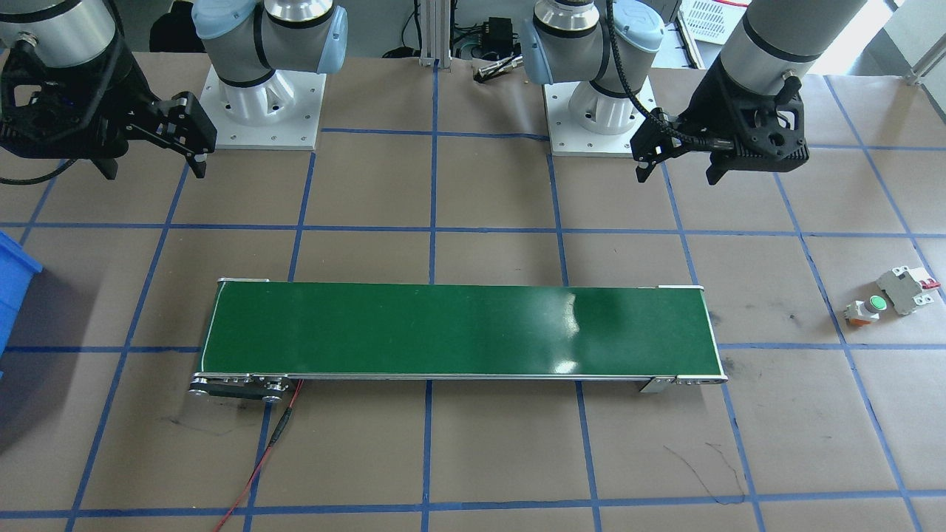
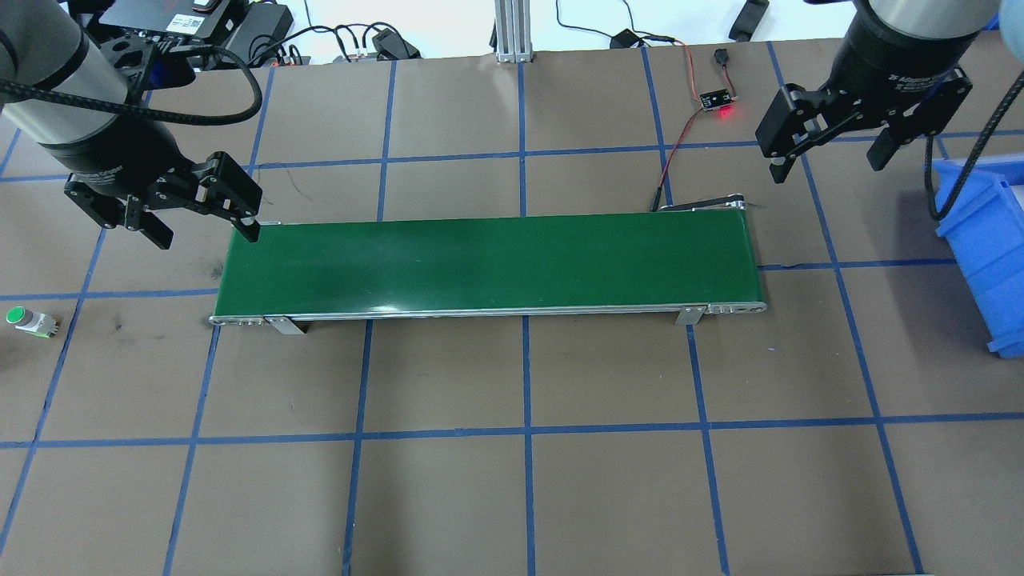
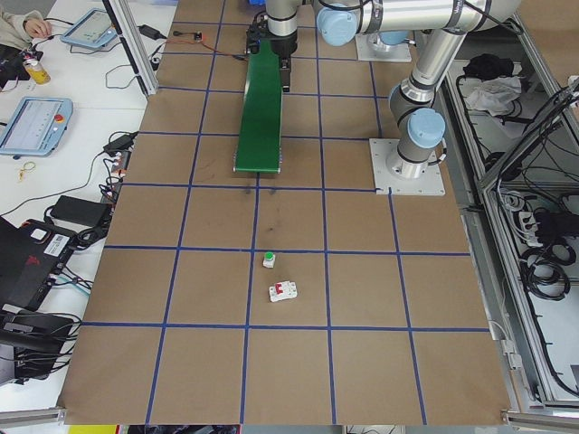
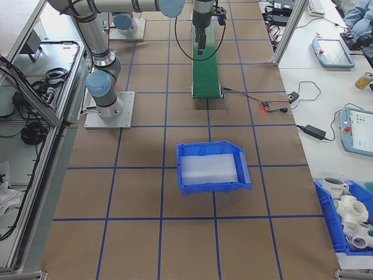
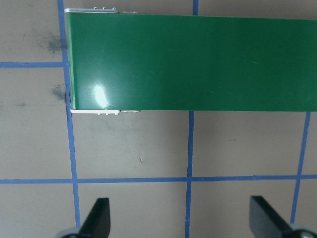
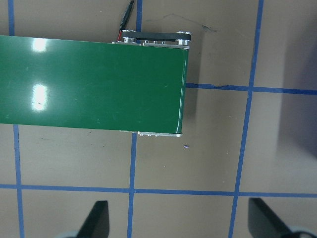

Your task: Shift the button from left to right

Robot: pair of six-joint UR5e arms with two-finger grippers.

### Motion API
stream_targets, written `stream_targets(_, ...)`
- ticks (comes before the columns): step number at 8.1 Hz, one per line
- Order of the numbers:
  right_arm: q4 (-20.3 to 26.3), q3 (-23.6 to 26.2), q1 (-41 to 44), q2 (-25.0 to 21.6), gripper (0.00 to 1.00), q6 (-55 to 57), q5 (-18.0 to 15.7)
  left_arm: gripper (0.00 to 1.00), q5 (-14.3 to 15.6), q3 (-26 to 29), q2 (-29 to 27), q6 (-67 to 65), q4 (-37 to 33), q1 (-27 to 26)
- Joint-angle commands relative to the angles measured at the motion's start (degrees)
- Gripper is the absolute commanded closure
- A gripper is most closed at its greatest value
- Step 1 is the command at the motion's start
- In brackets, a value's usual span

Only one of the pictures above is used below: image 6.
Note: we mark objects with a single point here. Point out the green belt conveyor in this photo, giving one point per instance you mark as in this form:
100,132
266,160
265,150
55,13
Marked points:
94,84

